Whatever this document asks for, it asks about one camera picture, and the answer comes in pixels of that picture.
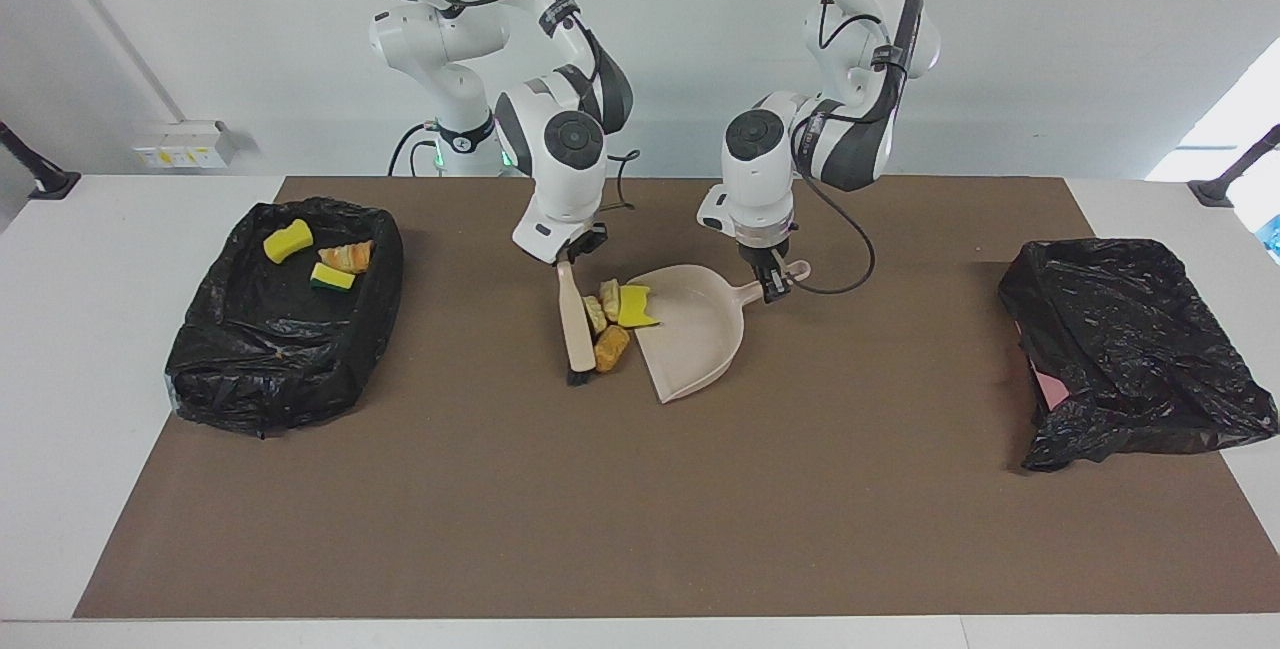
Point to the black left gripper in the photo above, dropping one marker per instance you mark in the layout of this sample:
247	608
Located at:
765	257

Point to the blue object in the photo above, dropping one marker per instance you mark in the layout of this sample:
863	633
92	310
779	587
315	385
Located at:
1273	234

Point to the orange striped croissant piece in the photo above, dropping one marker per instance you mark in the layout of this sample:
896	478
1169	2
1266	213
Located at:
347	256

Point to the kidney shaped yellow sponge piece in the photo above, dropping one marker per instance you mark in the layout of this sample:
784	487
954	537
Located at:
288	241

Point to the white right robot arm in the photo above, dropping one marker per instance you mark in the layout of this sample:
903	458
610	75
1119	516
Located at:
570	129

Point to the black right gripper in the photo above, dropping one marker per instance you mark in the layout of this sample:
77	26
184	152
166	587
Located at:
585	239

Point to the brown bread roll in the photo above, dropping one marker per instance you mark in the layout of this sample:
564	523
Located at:
612	349

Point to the beige hand brush black bristles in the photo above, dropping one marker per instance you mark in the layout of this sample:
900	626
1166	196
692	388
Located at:
577	329

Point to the brown table mat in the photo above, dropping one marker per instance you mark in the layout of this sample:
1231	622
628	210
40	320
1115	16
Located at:
640	549

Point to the pink plastic bin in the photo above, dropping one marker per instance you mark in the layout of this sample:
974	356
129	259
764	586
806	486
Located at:
1050	389

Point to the beige plastic dustpan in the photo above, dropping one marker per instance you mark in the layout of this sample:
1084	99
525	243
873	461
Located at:
700	329

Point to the yellow sponge piece green backing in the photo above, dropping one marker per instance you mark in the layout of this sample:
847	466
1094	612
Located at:
333	278

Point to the crumpled black trash bag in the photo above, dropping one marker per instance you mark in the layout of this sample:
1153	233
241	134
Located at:
1130	349

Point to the black stand foot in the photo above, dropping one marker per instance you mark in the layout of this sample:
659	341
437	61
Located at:
40	179
1225	187

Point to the pale pastry piece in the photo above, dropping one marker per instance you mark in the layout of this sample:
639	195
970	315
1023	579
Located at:
594	314
609	299

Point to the black bag lined open bin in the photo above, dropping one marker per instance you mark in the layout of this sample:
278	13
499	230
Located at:
270	359

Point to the notched yellow sponge piece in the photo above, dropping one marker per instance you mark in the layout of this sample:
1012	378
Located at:
637	307

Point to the white wall power socket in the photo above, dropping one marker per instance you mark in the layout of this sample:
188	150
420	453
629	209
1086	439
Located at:
185	144

